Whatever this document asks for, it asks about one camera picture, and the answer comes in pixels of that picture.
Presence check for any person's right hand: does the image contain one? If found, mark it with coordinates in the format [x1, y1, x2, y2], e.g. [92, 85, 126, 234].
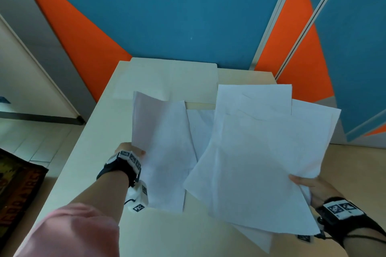
[288, 174, 344, 209]

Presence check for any person's left hand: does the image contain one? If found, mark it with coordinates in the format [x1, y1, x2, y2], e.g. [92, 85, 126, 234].
[114, 142, 146, 158]

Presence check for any white paper sheet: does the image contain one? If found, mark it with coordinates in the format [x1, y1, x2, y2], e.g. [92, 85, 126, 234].
[131, 91, 198, 214]
[215, 84, 293, 122]
[291, 99, 342, 206]
[186, 109, 215, 162]
[183, 112, 321, 236]

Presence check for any person's right forearm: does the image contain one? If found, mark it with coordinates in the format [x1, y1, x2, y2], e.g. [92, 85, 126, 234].
[343, 227, 386, 257]

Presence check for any person's left forearm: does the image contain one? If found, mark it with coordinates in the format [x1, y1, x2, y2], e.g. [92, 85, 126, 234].
[70, 170, 130, 225]

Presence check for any cream paper folder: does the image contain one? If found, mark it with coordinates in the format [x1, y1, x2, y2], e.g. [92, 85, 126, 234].
[113, 57, 219, 104]

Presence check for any pink sleeve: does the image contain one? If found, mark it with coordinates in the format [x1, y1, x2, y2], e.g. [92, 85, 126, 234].
[13, 203, 121, 257]

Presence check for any dark door threshold strip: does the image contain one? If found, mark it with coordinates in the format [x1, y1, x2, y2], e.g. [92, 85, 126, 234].
[0, 111, 86, 126]

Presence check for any dark doormat with orange print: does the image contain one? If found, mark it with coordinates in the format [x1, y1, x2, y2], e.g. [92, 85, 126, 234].
[0, 148, 49, 250]

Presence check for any black left wrist strap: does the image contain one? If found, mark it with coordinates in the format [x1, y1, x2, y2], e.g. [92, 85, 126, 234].
[96, 150, 142, 188]

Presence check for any black wrist strap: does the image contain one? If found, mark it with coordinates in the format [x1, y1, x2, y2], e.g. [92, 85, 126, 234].
[96, 150, 142, 188]
[315, 196, 386, 248]

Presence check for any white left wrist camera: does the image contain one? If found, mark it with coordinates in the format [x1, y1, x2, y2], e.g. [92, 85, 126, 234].
[124, 180, 149, 214]

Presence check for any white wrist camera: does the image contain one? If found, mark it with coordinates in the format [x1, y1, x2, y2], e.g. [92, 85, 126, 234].
[297, 216, 327, 243]
[124, 180, 149, 214]

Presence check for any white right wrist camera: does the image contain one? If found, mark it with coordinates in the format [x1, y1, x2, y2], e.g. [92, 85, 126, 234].
[297, 216, 327, 243]

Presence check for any black right wrist strap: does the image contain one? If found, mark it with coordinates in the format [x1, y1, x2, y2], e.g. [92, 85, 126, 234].
[315, 196, 386, 248]

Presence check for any silver partition post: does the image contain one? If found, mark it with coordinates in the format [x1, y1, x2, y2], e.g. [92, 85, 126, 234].
[250, 0, 303, 71]
[274, 0, 351, 81]

